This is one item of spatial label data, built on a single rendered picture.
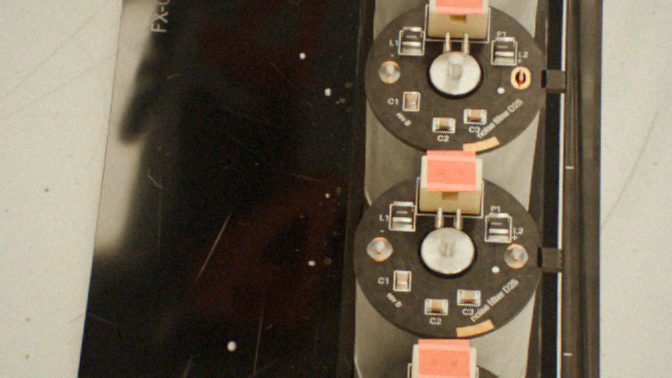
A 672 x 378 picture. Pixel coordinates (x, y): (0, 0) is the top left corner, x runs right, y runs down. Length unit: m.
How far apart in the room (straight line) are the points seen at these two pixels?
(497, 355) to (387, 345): 0.01
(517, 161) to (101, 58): 0.10
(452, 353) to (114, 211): 0.09
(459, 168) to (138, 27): 0.10
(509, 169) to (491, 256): 0.02
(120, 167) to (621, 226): 0.08
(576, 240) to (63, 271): 0.10
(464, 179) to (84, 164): 0.10
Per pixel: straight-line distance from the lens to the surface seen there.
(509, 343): 0.35
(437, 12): 0.36
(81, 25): 0.44
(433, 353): 0.33
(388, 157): 0.36
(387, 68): 0.36
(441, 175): 0.34
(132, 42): 0.42
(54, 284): 0.41
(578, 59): 0.36
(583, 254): 0.35
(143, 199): 0.41
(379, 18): 0.39
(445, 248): 0.34
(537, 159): 0.40
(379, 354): 0.35
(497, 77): 0.36
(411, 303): 0.34
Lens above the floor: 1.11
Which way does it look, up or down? 60 degrees down
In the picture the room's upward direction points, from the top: straight up
